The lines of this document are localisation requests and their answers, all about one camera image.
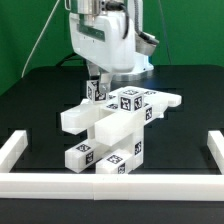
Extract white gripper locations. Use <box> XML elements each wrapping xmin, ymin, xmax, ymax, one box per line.
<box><xmin>69</xmin><ymin>11</ymin><xmax>136</xmax><ymax>94</ymax></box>

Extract white chair back part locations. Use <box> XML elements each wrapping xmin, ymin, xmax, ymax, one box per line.
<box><xmin>61</xmin><ymin>86</ymin><xmax>182</xmax><ymax>146</ymax></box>

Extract white chair seat part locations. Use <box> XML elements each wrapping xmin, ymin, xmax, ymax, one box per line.
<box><xmin>86</xmin><ymin>126</ymin><xmax>145</xmax><ymax>168</ymax></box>

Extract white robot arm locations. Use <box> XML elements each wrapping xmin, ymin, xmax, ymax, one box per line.
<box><xmin>65</xmin><ymin>0</ymin><xmax>158</xmax><ymax>93</ymax></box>

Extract white bar part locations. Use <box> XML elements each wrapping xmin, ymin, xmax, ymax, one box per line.
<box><xmin>0</xmin><ymin>130</ymin><xmax>28</xmax><ymax>173</ymax></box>

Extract white cable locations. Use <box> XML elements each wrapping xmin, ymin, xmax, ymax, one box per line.
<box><xmin>21</xmin><ymin>0</ymin><xmax>63</xmax><ymax>78</ymax></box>

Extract white front fence wall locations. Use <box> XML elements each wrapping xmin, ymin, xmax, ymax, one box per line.
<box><xmin>0</xmin><ymin>173</ymin><xmax>224</xmax><ymax>201</ymax></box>

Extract white fence wall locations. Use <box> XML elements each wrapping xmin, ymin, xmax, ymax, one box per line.
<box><xmin>0</xmin><ymin>173</ymin><xmax>224</xmax><ymax>201</ymax></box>
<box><xmin>207</xmin><ymin>130</ymin><xmax>224</xmax><ymax>175</ymax></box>

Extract white right fence wall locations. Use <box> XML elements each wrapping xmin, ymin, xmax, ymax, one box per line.
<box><xmin>207</xmin><ymin>130</ymin><xmax>224</xmax><ymax>175</ymax></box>

